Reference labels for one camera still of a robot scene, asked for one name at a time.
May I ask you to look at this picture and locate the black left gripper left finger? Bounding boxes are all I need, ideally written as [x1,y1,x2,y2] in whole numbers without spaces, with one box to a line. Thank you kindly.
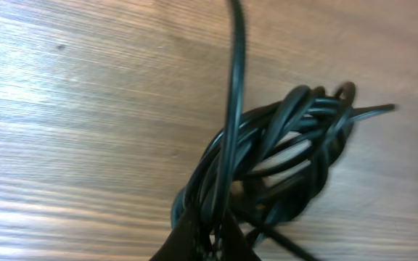
[149,206,202,261]

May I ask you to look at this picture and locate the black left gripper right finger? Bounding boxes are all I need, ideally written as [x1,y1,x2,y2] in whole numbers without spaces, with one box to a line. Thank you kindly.
[218,210,261,261]

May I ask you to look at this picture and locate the thin black cable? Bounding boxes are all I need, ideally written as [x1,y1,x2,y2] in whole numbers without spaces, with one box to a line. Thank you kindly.
[171,0,397,261]

